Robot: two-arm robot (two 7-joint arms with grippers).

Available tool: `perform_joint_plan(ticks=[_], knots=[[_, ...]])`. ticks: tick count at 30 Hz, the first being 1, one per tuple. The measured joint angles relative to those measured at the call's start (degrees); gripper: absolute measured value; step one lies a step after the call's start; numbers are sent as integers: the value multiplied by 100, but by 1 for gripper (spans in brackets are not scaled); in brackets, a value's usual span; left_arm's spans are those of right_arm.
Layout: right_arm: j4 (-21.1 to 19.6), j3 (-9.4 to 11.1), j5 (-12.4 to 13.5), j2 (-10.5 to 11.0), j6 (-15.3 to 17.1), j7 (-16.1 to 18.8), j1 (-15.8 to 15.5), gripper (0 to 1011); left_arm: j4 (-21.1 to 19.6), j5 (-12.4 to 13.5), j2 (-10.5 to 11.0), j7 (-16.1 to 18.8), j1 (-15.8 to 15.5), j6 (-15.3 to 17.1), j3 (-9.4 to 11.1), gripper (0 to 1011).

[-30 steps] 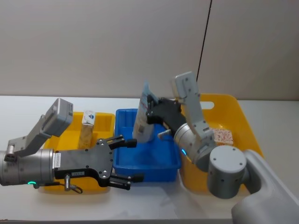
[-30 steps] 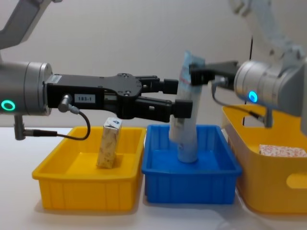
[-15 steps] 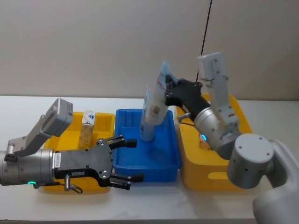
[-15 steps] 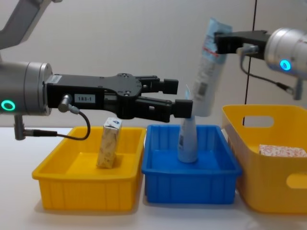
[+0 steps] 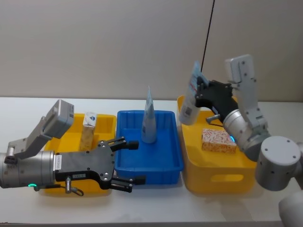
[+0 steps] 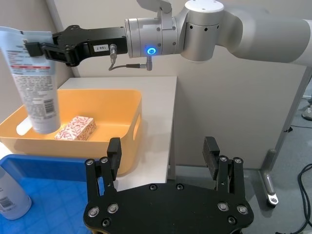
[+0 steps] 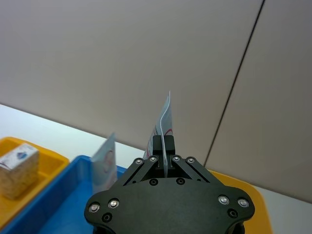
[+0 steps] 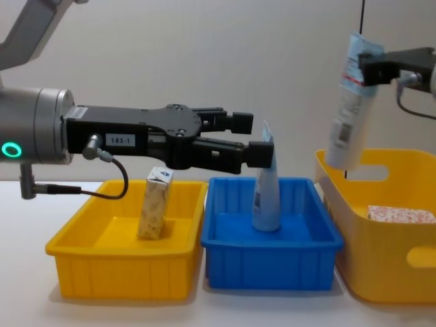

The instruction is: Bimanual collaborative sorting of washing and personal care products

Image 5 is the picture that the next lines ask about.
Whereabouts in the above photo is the gripper cable with plug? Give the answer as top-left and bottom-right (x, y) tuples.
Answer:
(35, 176), (85, 197)
(205, 114), (225, 126)

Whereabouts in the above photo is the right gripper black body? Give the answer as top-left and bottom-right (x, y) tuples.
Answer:
(195, 80), (238, 120)

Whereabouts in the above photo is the orange patterned white box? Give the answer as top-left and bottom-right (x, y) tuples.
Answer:
(201, 128), (238, 155)

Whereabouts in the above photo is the blue plastic tray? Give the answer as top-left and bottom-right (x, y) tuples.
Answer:
(114, 110), (185, 185)

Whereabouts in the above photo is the left gripper cable with plug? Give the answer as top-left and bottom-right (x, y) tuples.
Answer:
(35, 176), (85, 197)

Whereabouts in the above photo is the yellow divided plastic bin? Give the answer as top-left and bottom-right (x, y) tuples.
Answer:
(39, 113), (117, 197)

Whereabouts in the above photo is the yellow plastic bin with handle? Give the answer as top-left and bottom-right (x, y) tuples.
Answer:
(177, 95), (258, 195)

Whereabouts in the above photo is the white and blue tube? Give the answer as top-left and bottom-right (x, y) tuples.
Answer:
(141, 85), (158, 144)
(178, 61), (210, 125)

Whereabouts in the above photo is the tan box with white-blue end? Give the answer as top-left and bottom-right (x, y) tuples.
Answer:
(80, 111), (98, 152)

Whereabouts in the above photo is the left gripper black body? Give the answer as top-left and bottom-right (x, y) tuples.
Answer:
(54, 140), (117, 191)

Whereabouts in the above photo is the right gripper cable with plug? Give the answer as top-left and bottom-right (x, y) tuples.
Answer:
(205, 114), (225, 126)

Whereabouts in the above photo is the thin black hanging cable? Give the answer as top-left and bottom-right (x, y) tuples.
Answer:
(200, 0), (216, 72)

